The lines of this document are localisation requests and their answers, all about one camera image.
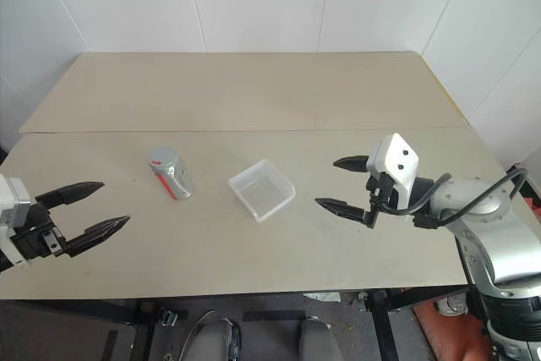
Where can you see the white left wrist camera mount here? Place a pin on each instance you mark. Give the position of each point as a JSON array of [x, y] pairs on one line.
[[14, 213]]

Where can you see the small silver metal clamp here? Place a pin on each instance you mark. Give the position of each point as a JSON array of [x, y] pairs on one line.
[[170, 317]]

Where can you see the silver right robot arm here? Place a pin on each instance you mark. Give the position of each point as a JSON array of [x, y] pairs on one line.
[[498, 251]]

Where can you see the clear plastic square container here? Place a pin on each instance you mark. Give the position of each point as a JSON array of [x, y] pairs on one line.
[[262, 192]]

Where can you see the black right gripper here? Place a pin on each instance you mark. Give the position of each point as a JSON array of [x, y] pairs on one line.
[[382, 192]]

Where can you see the white shoe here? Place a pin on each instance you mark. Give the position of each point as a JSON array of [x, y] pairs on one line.
[[451, 305]]

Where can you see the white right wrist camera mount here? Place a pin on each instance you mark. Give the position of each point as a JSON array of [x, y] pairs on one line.
[[399, 162]]

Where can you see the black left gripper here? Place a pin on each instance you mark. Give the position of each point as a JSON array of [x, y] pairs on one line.
[[36, 242]]

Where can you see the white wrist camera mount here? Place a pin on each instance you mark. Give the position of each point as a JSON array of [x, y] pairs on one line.
[[399, 162], [14, 213]]

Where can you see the orange red floor mat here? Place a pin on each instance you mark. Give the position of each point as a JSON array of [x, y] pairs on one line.
[[448, 335]]

